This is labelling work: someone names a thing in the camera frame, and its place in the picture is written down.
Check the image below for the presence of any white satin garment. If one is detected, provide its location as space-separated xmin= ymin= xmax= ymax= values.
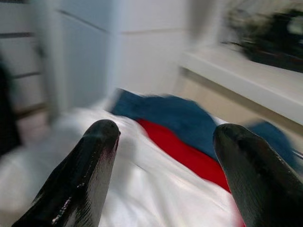
xmin=0 ymin=104 xmax=247 ymax=227

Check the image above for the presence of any black object on shelf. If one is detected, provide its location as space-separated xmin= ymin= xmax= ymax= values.
xmin=221 ymin=7 xmax=303 ymax=73

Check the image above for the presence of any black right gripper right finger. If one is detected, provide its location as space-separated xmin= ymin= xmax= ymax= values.
xmin=212 ymin=124 xmax=303 ymax=227

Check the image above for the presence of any white drawer cabinet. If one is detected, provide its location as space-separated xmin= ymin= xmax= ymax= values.
xmin=0 ymin=0 xmax=57 ymax=123

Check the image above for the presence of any white shelf board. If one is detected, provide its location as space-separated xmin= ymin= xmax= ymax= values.
xmin=178 ymin=46 xmax=303 ymax=126

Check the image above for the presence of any red garment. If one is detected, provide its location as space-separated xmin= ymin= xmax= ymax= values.
xmin=136 ymin=118 xmax=247 ymax=225

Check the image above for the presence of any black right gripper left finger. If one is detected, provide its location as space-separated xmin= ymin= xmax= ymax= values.
xmin=11 ymin=119 xmax=121 ymax=227

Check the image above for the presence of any blue fuzzy garment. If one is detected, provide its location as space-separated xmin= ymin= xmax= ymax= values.
xmin=111 ymin=89 xmax=301 ymax=171

